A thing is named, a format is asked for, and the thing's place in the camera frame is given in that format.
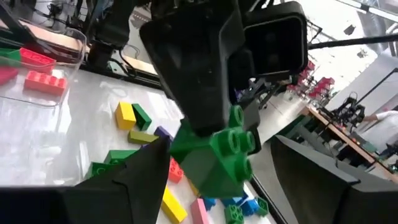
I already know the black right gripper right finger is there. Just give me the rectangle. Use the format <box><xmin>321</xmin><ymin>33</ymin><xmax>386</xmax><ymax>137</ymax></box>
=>
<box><xmin>270</xmin><ymin>135</ymin><xmax>398</xmax><ymax>224</ymax></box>

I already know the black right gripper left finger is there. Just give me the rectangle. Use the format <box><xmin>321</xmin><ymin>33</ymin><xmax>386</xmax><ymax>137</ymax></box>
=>
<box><xmin>67</xmin><ymin>136</ymin><xmax>171</xmax><ymax>224</ymax></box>

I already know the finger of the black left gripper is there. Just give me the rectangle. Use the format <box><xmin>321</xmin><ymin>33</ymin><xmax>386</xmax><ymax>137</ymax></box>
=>
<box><xmin>139</xmin><ymin>0</ymin><xmax>246</xmax><ymax>138</ymax></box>
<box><xmin>242</xmin><ymin>102</ymin><xmax>262</xmax><ymax>156</ymax></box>

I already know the green studded brick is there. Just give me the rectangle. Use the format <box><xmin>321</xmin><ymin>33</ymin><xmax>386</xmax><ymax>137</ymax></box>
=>
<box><xmin>0</xmin><ymin>47</ymin><xmax>22</xmax><ymax>67</ymax></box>
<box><xmin>84</xmin><ymin>161</ymin><xmax>125</xmax><ymax>187</ymax></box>

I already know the yellow long block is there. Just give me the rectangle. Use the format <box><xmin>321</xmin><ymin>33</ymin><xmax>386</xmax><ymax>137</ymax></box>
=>
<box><xmin>160</xmin><ymin>185</ymin><xmax>189</xmax><ymax>224</ymax></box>

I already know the green small studded block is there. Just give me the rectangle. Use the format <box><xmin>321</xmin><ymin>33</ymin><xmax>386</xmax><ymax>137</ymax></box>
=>
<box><xmin>170</xmin><ymin>104</ymin><xmax>257</xmax><ymax>200</ymax></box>

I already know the pink brick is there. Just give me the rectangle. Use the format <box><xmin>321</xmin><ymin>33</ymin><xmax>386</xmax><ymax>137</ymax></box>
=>
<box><xmin>190</xmin><ymin>198</ymin><xmax>211</xmax><ymax>224</ymax></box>

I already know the yellow brick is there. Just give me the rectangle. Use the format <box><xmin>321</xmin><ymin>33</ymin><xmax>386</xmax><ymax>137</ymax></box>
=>
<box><xmin>114</xmin><ymin>101</ymin><xmax>137</xmax><ymax>131</ymax></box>

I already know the clear plastic bin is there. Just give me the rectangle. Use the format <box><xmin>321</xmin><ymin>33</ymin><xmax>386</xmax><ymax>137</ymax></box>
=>
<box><xmin>0</xmin><ymin>18</ymin><xmax>88</xmax><ymax>108</ymax></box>

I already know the orange studded brick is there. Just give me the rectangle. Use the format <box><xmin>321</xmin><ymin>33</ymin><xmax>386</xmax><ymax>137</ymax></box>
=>
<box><xmin>167</xmin><ymin>157</ymin><xmax>185</xmax><ymax>184</ymax></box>
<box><xmin>19</xmin><ymin>47</ymin><xmax>57</xmax><ymax>75</ymax></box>
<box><xmin>24</xmin><ymin>70</ymin><xmax>68</xmax><ymax>97</ymax></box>

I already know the red brick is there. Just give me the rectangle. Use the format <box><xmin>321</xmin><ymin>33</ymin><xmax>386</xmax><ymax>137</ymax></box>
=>
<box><xmin>0</xmin><ymin>65</ymin><xmax>19</xmax><ymax>86</ymax></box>

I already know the olive long block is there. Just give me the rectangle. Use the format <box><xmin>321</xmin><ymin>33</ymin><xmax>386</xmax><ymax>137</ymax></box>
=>
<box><xmin>127</xmin><ymin>129</ymin><xmax>159</xmax><ymax>146</ymax></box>

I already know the purple long block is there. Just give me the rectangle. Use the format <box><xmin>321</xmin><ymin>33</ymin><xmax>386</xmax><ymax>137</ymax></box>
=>
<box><xmin>154</xmin><ymin>125</ymin><xmax>175</xmax><ymax>144</ymax></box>

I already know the wooden background table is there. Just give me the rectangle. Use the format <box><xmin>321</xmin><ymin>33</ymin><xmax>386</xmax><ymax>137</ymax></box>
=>
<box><xmin>300</xmin><ymin>105</ymin><xmax>398</xmax><ymax>184</ymax></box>

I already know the blue small block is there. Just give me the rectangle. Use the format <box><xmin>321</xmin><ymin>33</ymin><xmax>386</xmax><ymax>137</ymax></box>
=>
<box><xmin>241</xmin><ymin>198</ymin><xmax>261</xmax><ymax>217</ymax></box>
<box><xmin>202</xmin><ymin>197</ymin><xmax>218</xmax><ymax>212</ymax></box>
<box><xmin>221</xmin><ymin>194</ymin><xmax>246</xmax><ymax>208</ymax></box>

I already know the red chair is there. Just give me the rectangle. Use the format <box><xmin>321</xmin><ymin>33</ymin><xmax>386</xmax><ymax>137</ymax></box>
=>
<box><xmin>310</xmin><ymin>77</ymin><xmax>335</xmax><ymax>94</ymax></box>

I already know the person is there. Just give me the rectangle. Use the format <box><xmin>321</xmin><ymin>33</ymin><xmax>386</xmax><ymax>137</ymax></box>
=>
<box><xmin>363</xmin><ymin>110</ymin><xmax>398</xmax><ymax>150</ymax></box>

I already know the metal overhead crossbar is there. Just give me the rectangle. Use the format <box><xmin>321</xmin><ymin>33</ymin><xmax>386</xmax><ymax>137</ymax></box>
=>
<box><xmin>307</xmin><ymin>33</ymin><xmax>398</xmax><ymax>50</ymax></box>

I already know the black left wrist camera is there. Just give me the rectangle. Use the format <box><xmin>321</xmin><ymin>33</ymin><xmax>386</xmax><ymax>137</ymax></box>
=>
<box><xmin>243</xmin><ymin>1</ymin><xmax>309</xmax><ymax>79</ymax></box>

